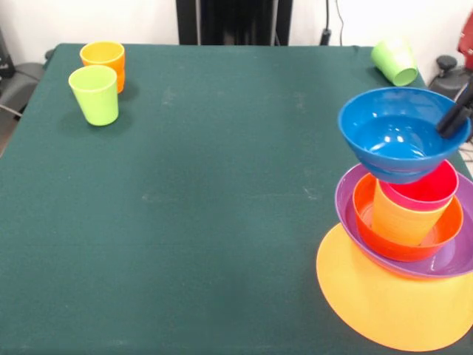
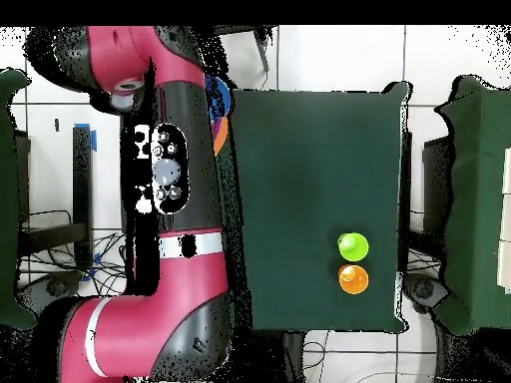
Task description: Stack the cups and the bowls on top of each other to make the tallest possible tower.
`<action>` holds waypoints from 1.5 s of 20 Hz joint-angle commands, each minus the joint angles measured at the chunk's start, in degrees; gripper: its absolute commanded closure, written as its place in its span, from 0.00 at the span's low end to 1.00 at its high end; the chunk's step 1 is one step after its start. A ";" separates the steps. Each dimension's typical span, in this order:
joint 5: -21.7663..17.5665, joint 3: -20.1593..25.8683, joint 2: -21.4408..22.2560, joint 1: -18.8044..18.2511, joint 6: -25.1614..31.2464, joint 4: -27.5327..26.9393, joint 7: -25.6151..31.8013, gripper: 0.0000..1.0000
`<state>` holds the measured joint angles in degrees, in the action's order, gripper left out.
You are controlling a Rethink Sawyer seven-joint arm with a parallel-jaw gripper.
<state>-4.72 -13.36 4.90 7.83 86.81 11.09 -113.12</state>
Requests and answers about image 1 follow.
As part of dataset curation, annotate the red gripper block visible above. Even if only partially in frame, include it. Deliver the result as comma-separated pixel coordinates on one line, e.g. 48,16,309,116
436,10,473,140

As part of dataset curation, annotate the blue bowl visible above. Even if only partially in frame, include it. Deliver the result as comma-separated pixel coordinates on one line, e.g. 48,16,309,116
337,87,472,185

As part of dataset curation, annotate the red cup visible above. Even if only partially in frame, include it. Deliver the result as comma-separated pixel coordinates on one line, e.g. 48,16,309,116
380,159,460,212

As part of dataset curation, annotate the yellow cup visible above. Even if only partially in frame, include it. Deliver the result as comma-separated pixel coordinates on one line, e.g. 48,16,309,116
371,180,454,247

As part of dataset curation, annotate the purple bowl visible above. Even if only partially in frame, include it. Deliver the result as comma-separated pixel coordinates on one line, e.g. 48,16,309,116
334,164,473,279

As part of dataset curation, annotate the small orange-red bowl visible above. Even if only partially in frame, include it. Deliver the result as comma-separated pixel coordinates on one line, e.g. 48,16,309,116
353,172,465,263

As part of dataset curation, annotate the large orange bowl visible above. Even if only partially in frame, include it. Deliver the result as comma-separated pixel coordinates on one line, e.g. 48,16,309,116
316,221,473,352

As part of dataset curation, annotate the black office chair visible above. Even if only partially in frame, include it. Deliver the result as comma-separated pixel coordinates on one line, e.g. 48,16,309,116
430,55,473,101
0,29,46,119

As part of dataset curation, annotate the dark green tablecloth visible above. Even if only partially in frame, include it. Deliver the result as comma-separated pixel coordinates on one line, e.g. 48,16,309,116
0,43,473,355

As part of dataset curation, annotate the light green cup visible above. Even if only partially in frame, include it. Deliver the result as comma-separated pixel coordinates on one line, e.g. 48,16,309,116
68,65,120,127

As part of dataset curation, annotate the black cable with plug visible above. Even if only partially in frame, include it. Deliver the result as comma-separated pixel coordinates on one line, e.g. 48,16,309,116
319,0,333,47

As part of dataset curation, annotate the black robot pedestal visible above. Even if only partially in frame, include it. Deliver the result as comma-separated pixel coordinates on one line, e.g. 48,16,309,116
176,0,293,46

